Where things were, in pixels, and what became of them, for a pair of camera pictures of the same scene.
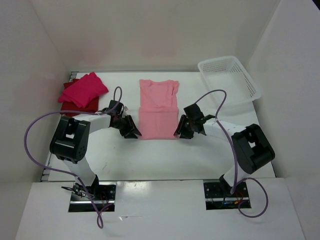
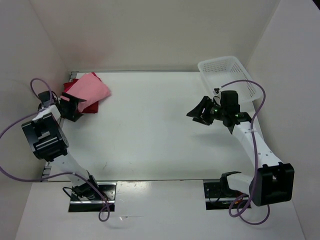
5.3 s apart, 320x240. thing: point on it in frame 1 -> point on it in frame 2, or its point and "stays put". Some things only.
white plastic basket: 227,74 stays put
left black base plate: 103,194 stays put
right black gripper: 180,128 -> 203,118
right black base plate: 217,197 stays put
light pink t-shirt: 158,109 -> 90,88
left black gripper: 131,129 -> 73,104
